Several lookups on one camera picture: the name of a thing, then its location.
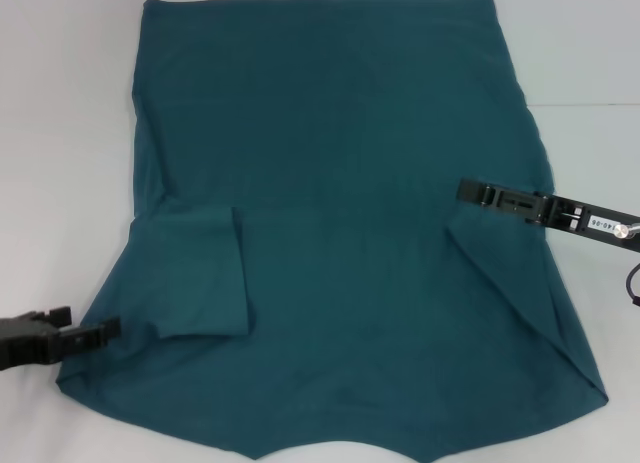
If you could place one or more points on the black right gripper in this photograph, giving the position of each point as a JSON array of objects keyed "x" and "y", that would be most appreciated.
[{"x": 520, "y": 203}]

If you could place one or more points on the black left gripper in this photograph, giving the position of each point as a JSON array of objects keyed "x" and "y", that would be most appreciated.
[{"x": 25, "y": 343}]

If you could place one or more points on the teal shirt with white print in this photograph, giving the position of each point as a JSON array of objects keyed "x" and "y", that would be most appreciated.
[{"x": 325, "y": 183}]

